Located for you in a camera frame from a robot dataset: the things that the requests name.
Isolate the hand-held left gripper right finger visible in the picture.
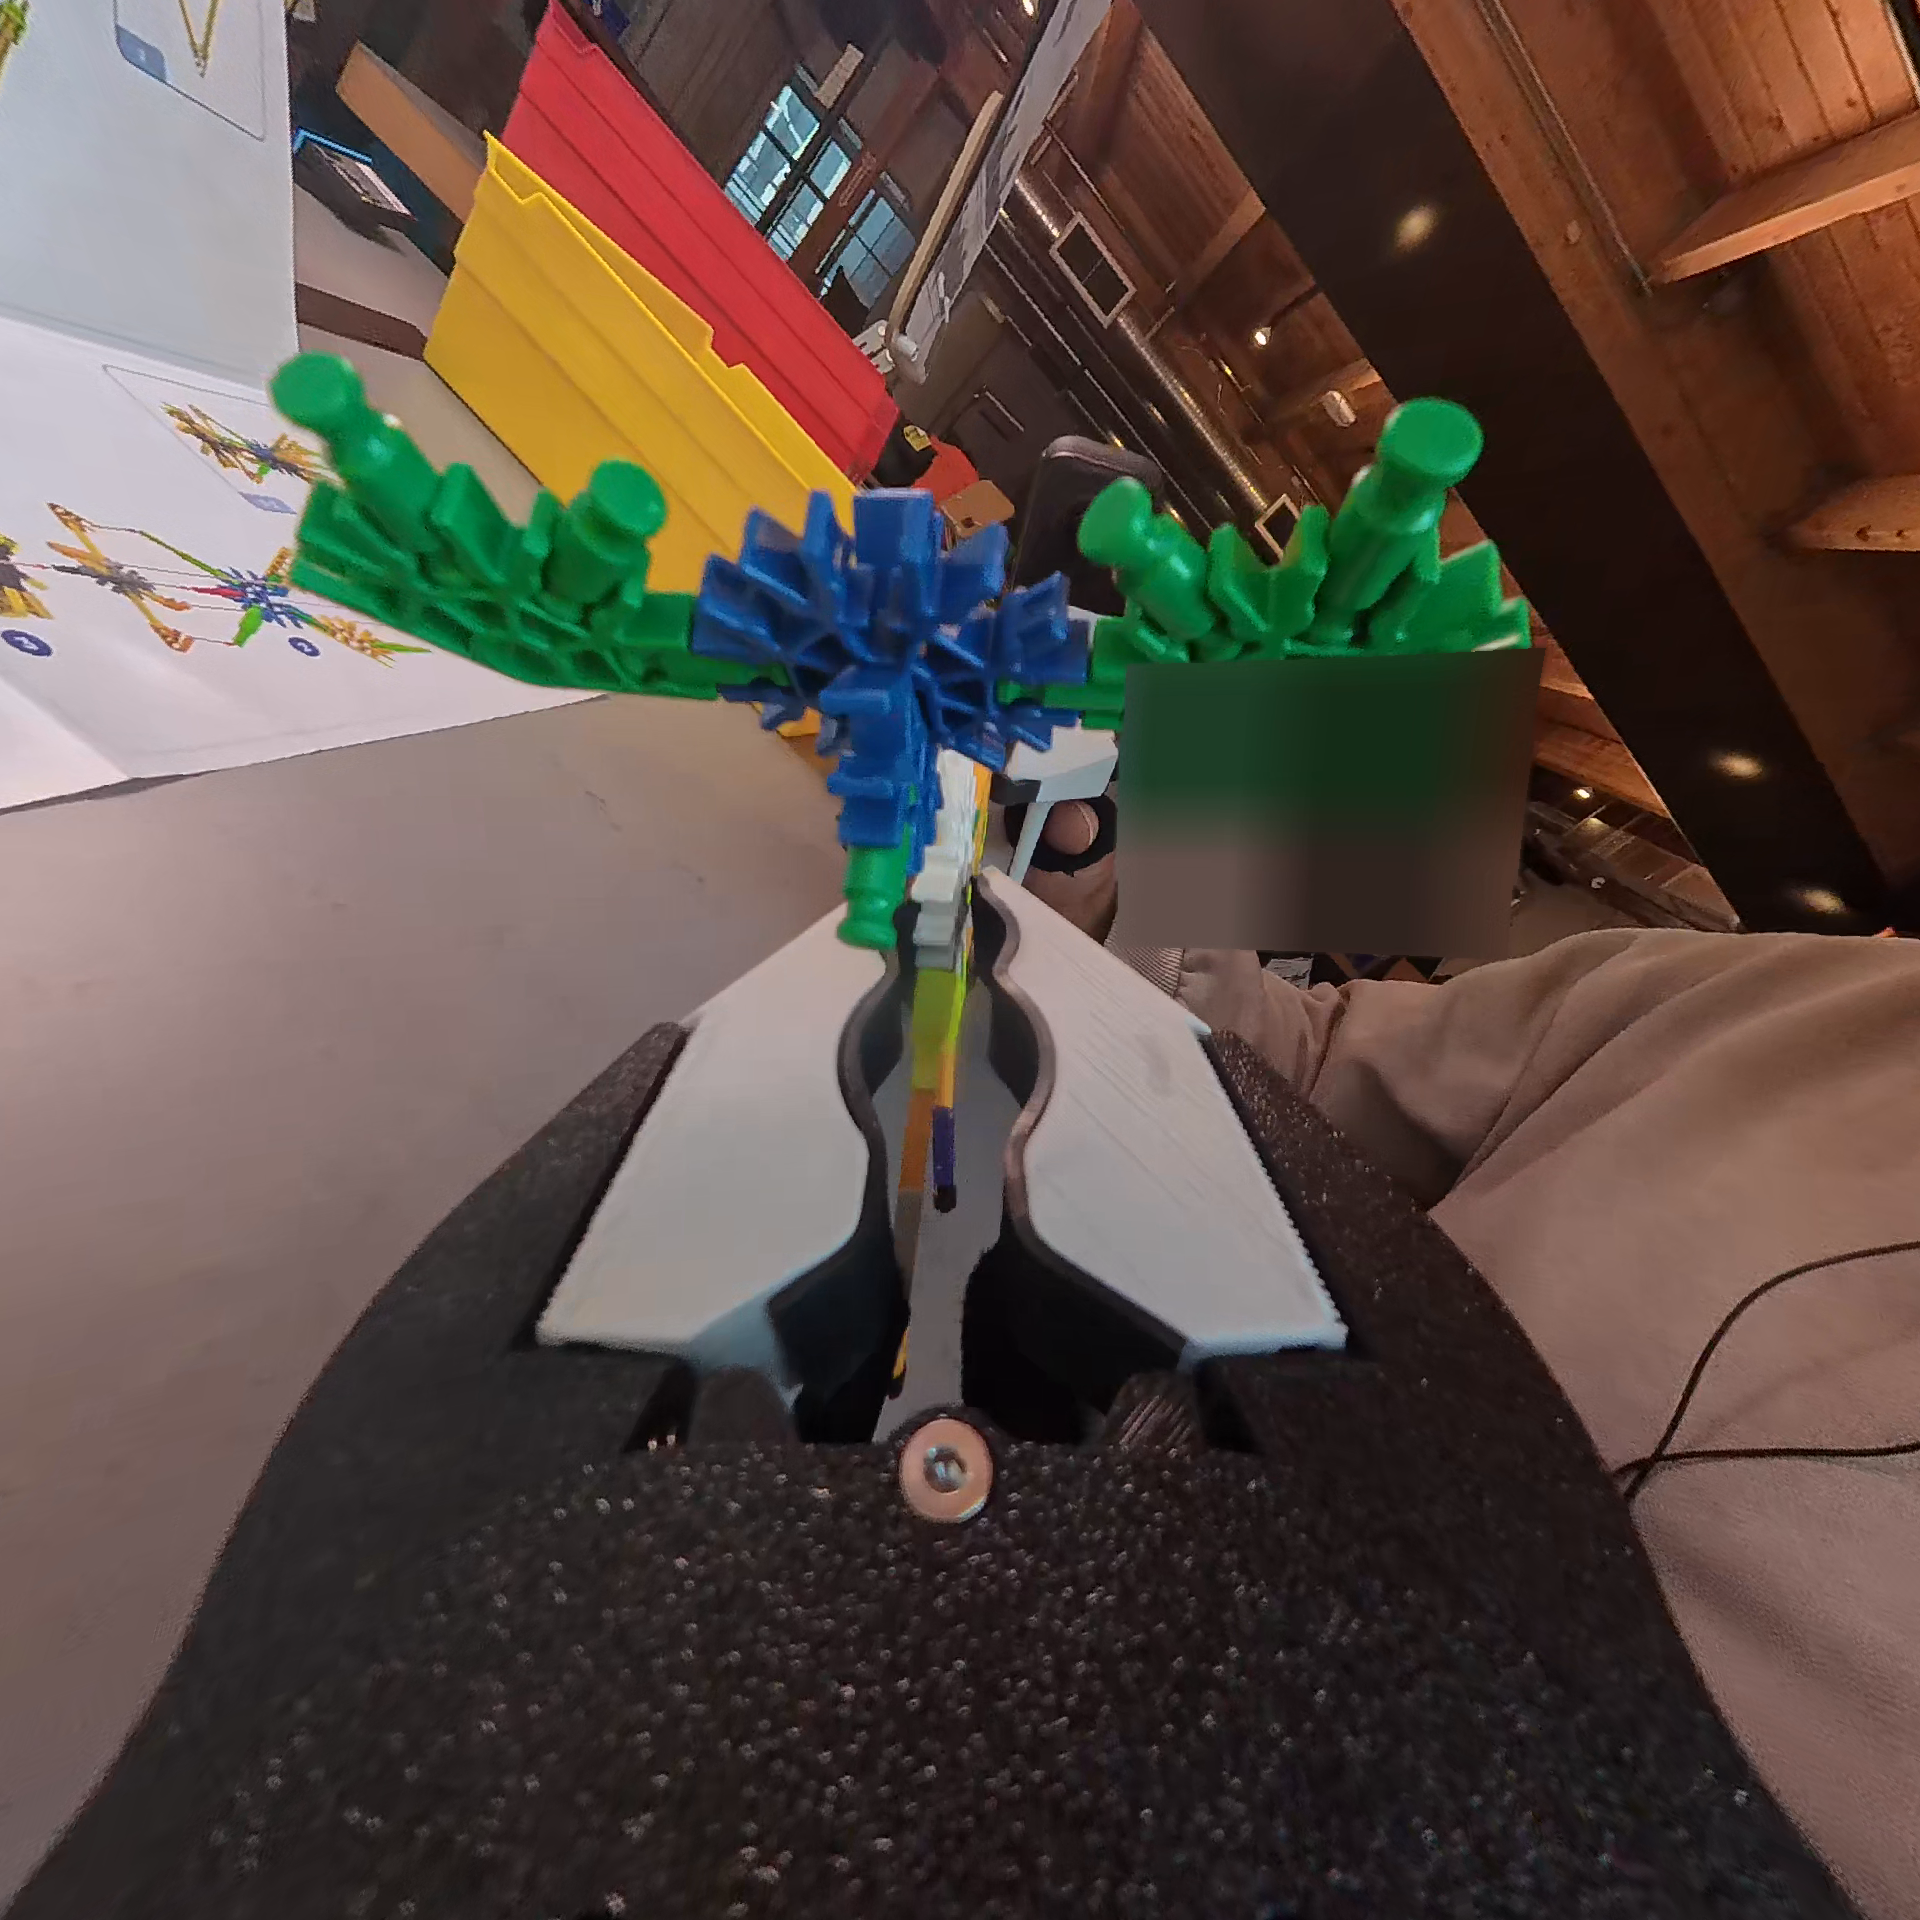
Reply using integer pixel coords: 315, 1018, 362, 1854
972, 871, 1348, 1364

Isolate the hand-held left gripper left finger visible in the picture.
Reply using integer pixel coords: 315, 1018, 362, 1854
536, 899, 912, 1434

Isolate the multicoloured toy hand assembly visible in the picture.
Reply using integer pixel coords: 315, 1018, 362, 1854
816, 660, 1004, 1219

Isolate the green and blue toy assembly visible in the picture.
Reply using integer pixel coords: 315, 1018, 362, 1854
269, 352, 1536, 752

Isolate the person's right forearm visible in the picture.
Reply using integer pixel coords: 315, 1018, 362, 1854
1162, 925, 1920, 1201

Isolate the grey desk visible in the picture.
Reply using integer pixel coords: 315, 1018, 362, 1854
0, 193, 932, 1848

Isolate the person's right hand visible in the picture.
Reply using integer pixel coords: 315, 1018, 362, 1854
1026, 801, 1123, 944

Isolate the orange plastic object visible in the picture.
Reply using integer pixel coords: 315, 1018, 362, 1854
900, 432, 1021, 530

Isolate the paned window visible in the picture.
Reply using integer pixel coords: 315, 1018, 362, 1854
719, 82, 917, 310

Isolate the stack of red plastic bins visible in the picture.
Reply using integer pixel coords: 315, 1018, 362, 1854
502, 0, 902, 470

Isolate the yellow plastic bin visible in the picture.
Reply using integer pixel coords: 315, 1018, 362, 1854
424, 132, 902, 721

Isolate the person's beige sweatshirt torso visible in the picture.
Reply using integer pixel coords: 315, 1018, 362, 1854
1424, 960, 1920, 1920

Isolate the small black device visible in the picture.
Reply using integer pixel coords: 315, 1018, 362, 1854
291, 125, 422, 233

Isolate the white toy instruction sheet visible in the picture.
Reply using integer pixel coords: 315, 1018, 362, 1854
0, 0, 602, 812

